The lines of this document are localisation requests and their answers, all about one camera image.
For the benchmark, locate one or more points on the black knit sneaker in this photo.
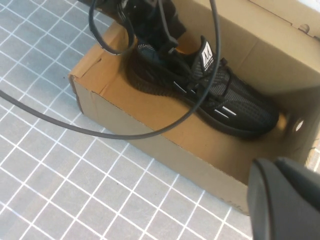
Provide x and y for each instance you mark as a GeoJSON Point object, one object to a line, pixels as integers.
{"type": "Point", "coordinates": [240, 110]}

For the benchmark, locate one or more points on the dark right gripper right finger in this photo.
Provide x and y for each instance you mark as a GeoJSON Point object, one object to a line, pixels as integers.
{"type": "Point", "coordinates": [300, 175]}

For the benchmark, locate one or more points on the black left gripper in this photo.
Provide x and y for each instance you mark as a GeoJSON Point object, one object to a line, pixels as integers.
{"type": "Point", "coordinates": [152, 17]}

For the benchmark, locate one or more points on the grey white-grid tablecloth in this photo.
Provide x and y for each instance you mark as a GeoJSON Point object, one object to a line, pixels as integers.
{"type": "Point", "coordinates": [50, 187]}

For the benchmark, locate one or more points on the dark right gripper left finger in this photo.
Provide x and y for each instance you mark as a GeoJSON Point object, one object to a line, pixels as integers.
{"type": "Point", "coordinates": [270, 212]}

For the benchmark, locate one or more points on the brown cardboard shoe box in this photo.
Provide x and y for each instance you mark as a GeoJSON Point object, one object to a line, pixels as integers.
{"type": "Point", "coordinates": [125, 110]}

